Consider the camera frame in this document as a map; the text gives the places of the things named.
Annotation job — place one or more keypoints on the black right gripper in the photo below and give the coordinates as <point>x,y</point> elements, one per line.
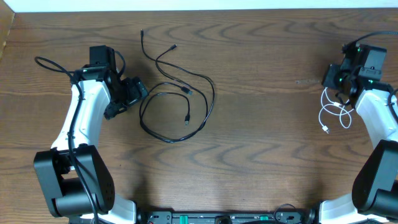
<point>329,81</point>

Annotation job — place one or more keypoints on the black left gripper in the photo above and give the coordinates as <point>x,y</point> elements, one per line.
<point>135,94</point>

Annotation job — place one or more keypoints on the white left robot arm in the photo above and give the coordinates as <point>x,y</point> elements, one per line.
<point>73,177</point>

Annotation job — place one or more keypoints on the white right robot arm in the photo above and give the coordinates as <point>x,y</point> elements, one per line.
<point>357,82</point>

